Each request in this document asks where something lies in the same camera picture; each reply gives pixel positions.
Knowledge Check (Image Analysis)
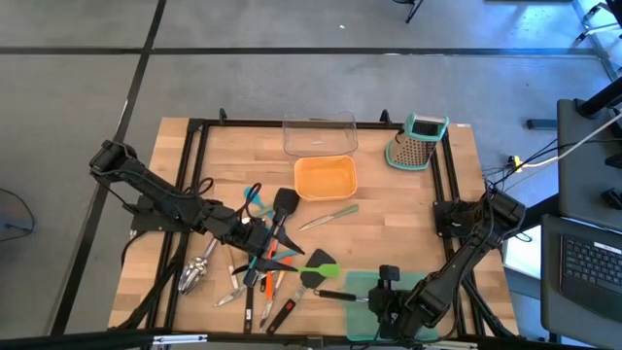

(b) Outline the black-handled utensil white label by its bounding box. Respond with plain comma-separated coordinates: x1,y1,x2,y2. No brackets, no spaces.
242,284,257,335

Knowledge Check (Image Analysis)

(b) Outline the green silicone spatula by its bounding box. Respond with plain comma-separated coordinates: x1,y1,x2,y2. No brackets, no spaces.
295,263,341,279

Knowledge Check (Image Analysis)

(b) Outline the clear plastic bin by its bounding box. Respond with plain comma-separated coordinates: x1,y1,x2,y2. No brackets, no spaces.
282,111,360,158

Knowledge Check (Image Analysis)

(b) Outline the slim steel utensil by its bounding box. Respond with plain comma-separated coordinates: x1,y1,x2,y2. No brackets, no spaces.
213,286,247,308

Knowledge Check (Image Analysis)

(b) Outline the teal-handled utensil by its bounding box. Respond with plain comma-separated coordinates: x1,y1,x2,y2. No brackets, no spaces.
242,256,261,288

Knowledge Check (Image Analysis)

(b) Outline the steel scoop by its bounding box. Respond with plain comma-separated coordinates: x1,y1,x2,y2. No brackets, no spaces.
177,237,219,297

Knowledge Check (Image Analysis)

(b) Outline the black laptop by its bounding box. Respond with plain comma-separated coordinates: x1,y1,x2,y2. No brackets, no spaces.
540,213,622,350

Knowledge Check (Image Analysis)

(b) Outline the black rig beam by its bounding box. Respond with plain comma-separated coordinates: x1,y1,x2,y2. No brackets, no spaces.
0,328,622,350

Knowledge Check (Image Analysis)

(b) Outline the orange plastic bin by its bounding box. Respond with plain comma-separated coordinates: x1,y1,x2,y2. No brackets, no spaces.
293,155,359,202

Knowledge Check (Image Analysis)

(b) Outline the dark laptop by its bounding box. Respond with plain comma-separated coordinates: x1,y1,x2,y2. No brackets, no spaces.
558,232,622,325

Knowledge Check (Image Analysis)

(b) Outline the small black device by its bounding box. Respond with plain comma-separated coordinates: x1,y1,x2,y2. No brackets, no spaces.
601,188,622,211

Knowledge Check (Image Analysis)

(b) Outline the black post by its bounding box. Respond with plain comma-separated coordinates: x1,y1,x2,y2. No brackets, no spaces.
575,89,622,120

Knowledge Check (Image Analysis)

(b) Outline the teal silicone spatula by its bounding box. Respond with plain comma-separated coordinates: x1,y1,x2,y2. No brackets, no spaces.
242,186,273,220

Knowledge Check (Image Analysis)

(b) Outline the teal plastic bin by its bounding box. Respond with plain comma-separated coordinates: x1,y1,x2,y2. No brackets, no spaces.
343,270,438,341

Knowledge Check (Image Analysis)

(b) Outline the black floor cable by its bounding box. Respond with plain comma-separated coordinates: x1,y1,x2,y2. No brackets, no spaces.
0,187,36,244

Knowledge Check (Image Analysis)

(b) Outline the orange-tipped white peeler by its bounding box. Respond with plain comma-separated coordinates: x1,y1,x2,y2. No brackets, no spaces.
259,269,289,333

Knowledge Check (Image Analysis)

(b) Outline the thin black utensil teal tip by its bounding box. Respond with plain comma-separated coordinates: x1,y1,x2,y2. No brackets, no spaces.
261,248,301,263

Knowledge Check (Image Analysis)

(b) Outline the black aluminium table frame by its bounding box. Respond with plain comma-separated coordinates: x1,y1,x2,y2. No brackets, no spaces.
109,107,519,341

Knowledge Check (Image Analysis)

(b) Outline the white cable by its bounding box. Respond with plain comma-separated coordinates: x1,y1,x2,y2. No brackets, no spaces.
522,110,622,169

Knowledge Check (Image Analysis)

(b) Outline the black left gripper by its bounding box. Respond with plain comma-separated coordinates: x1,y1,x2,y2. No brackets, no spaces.
218,206,306,274

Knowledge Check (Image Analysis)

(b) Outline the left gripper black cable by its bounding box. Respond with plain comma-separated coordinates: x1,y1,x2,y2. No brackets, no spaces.
237,182,263,220

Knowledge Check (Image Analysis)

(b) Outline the black slotted turner steel neck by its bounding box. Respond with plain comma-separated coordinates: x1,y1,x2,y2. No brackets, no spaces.
313,289,370,303

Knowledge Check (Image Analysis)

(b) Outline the grey desk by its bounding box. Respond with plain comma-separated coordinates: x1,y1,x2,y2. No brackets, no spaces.
556,98,622,232

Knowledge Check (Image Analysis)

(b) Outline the steel box grater teal handle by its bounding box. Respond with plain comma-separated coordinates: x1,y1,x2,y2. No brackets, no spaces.
385,112,450,171

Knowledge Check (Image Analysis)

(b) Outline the black stand leg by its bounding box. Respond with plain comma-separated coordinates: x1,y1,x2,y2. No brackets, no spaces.
392,0,425,24

